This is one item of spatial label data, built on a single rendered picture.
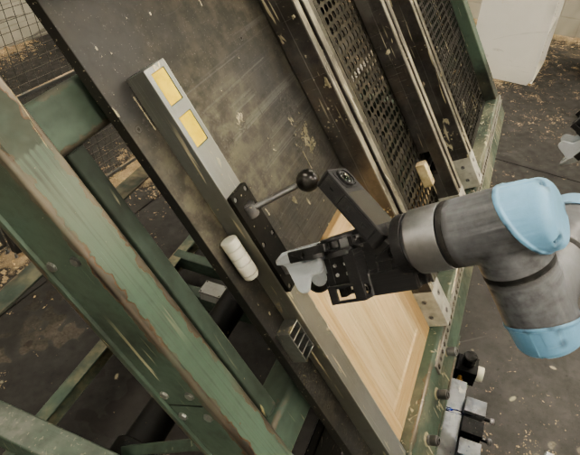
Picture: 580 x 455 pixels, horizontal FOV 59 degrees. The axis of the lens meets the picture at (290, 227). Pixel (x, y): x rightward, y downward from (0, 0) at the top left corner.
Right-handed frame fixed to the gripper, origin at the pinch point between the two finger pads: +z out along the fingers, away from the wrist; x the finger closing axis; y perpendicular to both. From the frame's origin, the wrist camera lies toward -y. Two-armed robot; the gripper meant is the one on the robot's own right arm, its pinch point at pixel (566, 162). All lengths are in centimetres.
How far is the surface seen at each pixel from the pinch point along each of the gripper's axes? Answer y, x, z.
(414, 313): 2, 35, 40
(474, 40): 38, -111, 37
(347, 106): 48, 33, 5
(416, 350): -4, 42, 42
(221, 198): 50, 78, 1
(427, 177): 20.9, -5.3, 33.5
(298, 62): 61, 36, 2
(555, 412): -91, -30, 101
